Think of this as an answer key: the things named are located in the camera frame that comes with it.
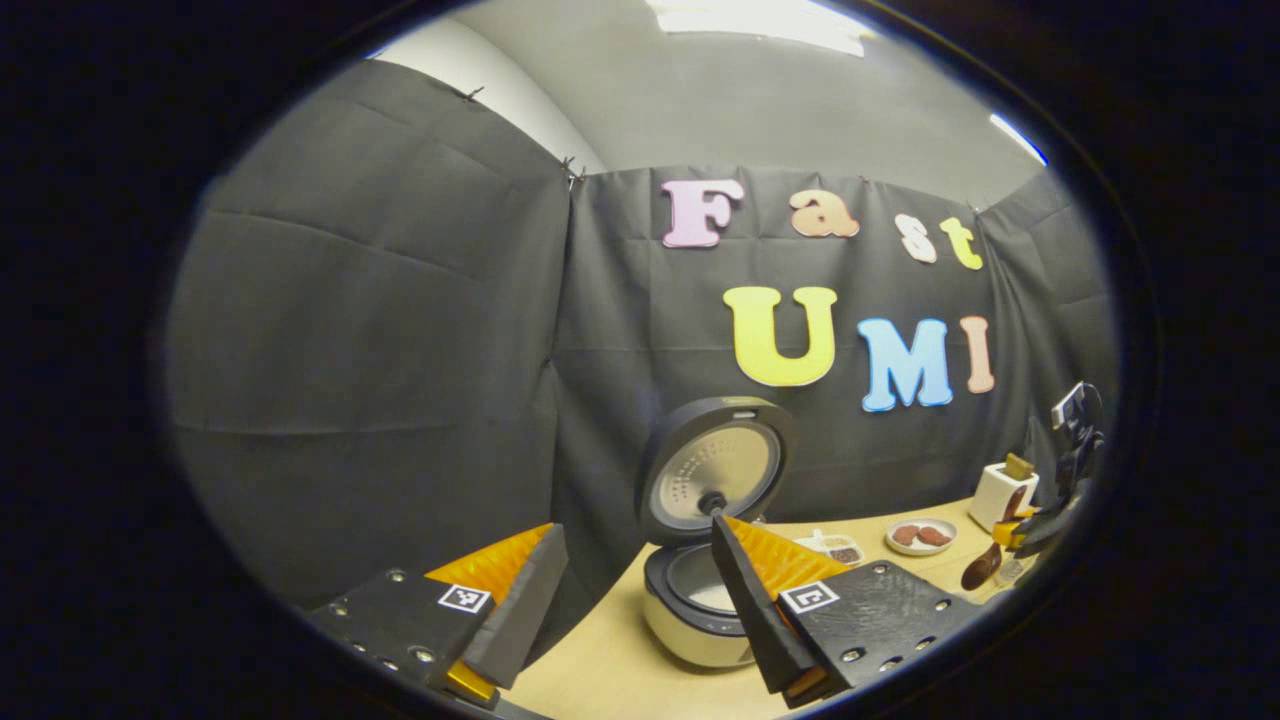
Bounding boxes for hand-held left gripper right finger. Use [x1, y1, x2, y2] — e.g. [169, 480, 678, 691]
[710, 515, 986, 709]

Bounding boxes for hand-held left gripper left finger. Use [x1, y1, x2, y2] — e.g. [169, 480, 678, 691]
[305, 522, 569, 711]

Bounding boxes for brown wooden spoon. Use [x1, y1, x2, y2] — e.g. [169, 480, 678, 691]
[961, 485, 1031, 591]

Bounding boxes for dark grey rice cooker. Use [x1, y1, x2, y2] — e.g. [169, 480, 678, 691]
[636, 396, 801, 669]

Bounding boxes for white divided grain dish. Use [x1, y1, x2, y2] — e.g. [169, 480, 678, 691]
[795, 530, 866, 567]

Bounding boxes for round white plate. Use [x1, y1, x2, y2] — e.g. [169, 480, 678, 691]
[885, 517, 958, 557]

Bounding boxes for large ceiling light panel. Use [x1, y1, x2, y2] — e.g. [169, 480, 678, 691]
[645, 0, 871, 58]

